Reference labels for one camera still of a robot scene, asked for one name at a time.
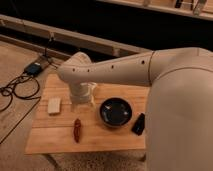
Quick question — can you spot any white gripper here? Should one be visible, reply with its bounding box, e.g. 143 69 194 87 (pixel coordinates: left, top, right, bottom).
69 83 97 111

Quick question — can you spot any black cable on floor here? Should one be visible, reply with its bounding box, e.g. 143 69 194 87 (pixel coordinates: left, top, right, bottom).
0 73 42 145

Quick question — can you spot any black power adapter box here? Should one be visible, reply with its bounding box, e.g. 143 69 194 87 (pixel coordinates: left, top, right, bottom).
24 62 43 76

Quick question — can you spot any wooden board table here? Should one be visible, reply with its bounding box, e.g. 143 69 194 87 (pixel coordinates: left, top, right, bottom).
25 74 149 154

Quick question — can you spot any dark blue bowl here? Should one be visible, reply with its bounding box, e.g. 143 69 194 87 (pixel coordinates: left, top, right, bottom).
99 97 132 127

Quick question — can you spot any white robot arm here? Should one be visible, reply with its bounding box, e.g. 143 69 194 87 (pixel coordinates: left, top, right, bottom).
58 47 213 171

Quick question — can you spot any long wooden rail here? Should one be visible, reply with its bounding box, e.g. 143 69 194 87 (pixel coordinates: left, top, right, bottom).
0 14 149 57

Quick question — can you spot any white rectangular sponge block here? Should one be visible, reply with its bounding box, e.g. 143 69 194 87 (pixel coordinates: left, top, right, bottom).
47 98 61 115

